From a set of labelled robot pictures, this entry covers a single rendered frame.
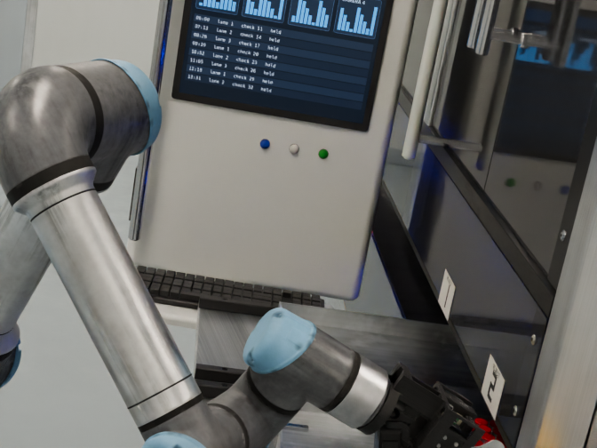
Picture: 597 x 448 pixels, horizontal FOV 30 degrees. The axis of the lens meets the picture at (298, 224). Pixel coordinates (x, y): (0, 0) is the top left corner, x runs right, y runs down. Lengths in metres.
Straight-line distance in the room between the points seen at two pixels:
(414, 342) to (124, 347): 0.95
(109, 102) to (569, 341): 0.59
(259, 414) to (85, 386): 2.39
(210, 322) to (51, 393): 1.65
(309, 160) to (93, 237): 1.15
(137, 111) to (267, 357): 0.32
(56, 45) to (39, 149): 5.74
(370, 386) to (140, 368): 0.25
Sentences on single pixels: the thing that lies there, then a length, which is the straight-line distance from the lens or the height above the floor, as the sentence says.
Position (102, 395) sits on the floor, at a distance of 3.56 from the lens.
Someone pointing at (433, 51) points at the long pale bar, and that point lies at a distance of 2.00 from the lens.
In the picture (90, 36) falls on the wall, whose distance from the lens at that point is 6.87.
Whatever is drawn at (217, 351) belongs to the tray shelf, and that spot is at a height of 0.88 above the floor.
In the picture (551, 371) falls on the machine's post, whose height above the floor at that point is 1.14.
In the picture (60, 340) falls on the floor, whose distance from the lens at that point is 3.90.
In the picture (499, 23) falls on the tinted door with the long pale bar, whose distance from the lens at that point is 1.87.
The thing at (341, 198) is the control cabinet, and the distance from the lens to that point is 2.29.
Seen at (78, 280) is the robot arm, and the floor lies 1.21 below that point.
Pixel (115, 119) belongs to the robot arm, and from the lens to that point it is 1.25.
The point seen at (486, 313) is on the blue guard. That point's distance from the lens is 1.65.
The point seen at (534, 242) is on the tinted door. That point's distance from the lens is 1.51.
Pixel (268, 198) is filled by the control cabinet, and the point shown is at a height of 1.00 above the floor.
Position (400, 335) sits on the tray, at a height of 0.88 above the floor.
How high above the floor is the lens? 1.64
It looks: 17 degrees down
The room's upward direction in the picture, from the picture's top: 10 degrees clockwise
